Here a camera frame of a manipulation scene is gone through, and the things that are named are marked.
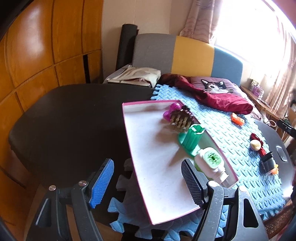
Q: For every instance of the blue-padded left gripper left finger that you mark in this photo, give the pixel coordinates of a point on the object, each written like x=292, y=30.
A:
x=99, y=183

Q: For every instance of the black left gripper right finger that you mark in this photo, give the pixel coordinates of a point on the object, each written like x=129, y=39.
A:
x=196, y=182

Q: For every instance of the white green square bottle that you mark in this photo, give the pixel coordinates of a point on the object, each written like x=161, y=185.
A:
x=210, y=162

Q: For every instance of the red metallic case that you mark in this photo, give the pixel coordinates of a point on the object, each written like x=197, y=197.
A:
x=262, y=151

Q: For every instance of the cream yellow egg shaped object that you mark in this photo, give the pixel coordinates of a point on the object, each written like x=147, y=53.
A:
x=255, y=145

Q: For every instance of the green plastic cup holder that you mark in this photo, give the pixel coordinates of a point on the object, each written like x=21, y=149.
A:
x=190, y=139

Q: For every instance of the orange linked cube blocks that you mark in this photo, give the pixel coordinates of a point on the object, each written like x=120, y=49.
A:
x=237, y=120

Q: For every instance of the brown mushroom wooden massager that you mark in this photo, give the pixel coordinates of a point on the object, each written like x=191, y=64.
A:
x=182, y=119

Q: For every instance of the purple perforated plastic toy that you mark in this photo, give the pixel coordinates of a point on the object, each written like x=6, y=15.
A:
x=174, y=106

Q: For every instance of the black grey cylindrical jar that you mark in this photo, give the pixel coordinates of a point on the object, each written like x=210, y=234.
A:
x=267, y=163

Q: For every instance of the orange plastic track piece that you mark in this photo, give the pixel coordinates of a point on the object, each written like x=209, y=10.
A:
x=274, y=171

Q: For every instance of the grey round stool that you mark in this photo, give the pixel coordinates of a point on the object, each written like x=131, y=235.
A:
x=280, y=154

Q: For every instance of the wooden side shelf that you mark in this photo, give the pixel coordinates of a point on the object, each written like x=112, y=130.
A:
x=260, y=105

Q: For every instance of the blue foam puzzle mat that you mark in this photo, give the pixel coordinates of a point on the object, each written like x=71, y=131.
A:
x=265, y=190

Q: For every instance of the purple box on shelf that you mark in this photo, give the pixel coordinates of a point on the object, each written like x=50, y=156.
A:
x=256, y=89

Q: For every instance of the dark red folded blanket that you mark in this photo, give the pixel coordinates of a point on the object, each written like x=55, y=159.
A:
x=221, y=101

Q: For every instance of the black low table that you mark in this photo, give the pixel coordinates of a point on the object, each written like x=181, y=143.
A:
x=68, y=133

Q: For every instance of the purple cat face pillow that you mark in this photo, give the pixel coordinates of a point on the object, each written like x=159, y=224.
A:
x=216, y=85

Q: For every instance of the beige canvas bag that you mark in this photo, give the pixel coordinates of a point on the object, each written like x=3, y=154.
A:
x=139, y=76

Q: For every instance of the grey yellow blue headboard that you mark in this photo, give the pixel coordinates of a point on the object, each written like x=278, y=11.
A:
x=185, y=56

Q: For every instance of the pink patterned curtain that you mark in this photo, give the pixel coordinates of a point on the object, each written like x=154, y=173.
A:
x=202, y=20

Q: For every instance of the black rolled yoga mat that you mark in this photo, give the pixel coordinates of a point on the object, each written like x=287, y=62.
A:
x=126, y=45

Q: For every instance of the wooden panel wardrobe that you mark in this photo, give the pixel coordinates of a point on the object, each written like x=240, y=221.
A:
x=50, y=44

